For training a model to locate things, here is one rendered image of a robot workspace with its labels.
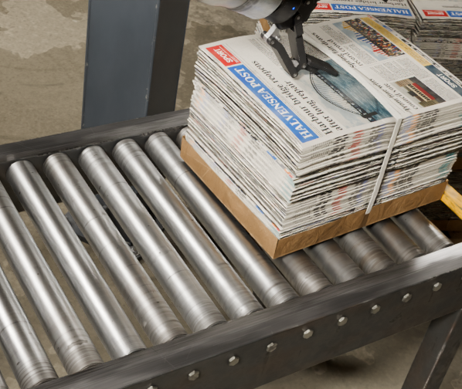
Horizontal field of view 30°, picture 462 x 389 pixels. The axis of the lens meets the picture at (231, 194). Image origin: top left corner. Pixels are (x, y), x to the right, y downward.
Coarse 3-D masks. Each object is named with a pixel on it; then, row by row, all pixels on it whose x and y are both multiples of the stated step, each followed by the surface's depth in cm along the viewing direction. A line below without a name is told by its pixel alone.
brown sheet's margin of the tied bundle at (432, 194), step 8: (440, 184) 152; (416, 192) 149; (424, 192) 151; (432, 192) 152; (440, 192) 154; (392, 200) 146; (400, 200) 148; (408, 200) 149; (416, 200) 151; (424, 200) 153; (432, 200) 154; (384, 208) 146; (392, 208) 148; (400, 208) 150; (408, 208) 151; (384, 216) 148
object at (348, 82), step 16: (304, 32) 149; (304, 48) 145; (336, 64) 142; (336, 80) 138; (352, 80) 139; (368, 80) 140; (368, 96) 136; (384, 96) 136; (384, 112) 133; (400, 112) 134; (384, 128) 132; (400, 128) 134; (384, 144) 135; (400, 144) 136; (368, 176) 138; (384, 176) 141; (368, 192) 142
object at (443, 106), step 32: (320, 32) 149; (352, 32) 151; (384, 32) 152; (352, 64) 143; (384, 64) 144; (416, 64) 146; (416, 96) 138; (448, 96) 140; (416, 128) 137; (448, 128) 141; (416, 160) 143; (448, 160) 149; (384, 192) 144
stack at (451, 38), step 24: (336, 0) 206; (360, 0) 208; (408, 0) 215; (432, 0) 215; (456, 0) 217; (312, 24) 203; (408, 24) 208; (432, 24) 209; (456, 24) 210; (432, 48) 214; (456, 48) 215; (456, 72) 219; (432, 216) 251; (456, 216) 253; (456, 240) 259
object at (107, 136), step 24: (144, 120) 161; (168, 120) 163; (24, 144) 150; (48, 144) 151; (72, 144) 152; (96, 144) 154; (144, 144) 160; (0, 168) 146; (120, 168) 160; (96, 192) 161
